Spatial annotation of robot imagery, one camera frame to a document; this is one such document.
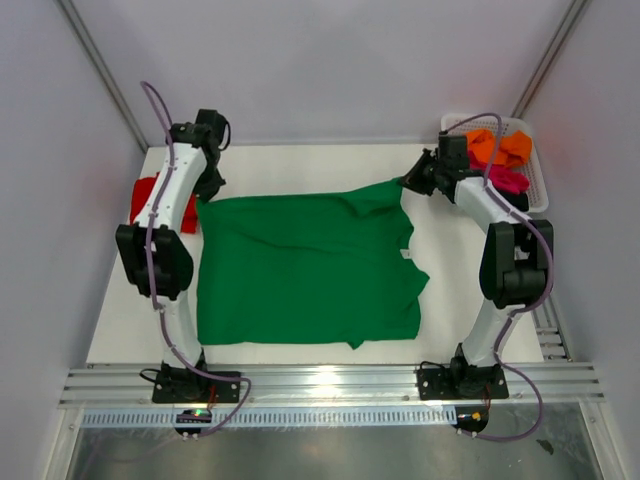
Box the green t shirt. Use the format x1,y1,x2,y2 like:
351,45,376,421
196,179,429,348

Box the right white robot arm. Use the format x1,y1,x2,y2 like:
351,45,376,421
400,131,554,400

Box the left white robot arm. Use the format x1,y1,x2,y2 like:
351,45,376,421
115,109,231,403

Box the pink t shirt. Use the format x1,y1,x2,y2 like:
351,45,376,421
488,165,530,194

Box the orange t shirt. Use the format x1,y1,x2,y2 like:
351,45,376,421
466,129,533,169

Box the black t shirt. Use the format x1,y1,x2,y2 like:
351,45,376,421
504,192,529,213

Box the folded red t shirt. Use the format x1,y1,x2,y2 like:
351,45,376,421
129,173,198,234

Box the white plastic basket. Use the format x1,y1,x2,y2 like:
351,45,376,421
440,113,549,214

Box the right black controller board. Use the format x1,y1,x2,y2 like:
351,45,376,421
453,406,490,436

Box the black controller board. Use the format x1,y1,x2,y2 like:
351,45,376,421
173,408,212,437
453,406,490,436

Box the left black controller board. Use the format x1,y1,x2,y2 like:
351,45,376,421
173,408,212,437

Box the right corner frame post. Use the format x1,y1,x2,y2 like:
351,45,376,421
511,0,592,119

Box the corner frame post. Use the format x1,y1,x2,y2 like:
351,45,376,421
53,0,149,153
511,0,592,119

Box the left corner frame post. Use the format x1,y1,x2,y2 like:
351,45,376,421
53,0,149,153

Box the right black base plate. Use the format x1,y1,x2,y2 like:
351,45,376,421
416,365,510,401

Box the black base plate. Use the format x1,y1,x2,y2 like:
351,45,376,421
416,365,510,401
151,368,240,404

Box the white slotted cable duct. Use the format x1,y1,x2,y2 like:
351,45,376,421
81,405,456,428

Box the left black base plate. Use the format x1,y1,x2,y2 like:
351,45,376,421
151,368,240,404

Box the aluminium front rail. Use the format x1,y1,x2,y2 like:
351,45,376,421
59,363,605,408

